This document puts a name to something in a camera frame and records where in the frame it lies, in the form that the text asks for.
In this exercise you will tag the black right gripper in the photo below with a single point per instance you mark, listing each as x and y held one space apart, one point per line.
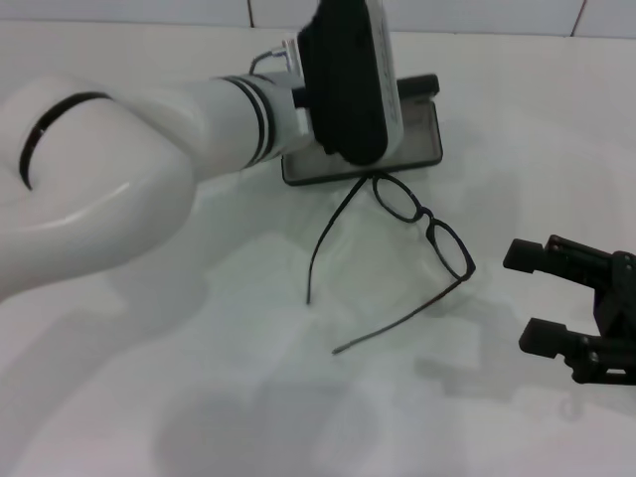
621 318

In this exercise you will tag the black glasses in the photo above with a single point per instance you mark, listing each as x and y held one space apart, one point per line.
427 217

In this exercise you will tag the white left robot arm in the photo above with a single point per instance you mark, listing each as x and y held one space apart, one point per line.
99 174

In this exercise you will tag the black glasses case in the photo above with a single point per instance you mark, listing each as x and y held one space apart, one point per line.
422 129

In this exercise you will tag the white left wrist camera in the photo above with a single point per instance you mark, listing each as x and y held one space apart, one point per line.
343 74

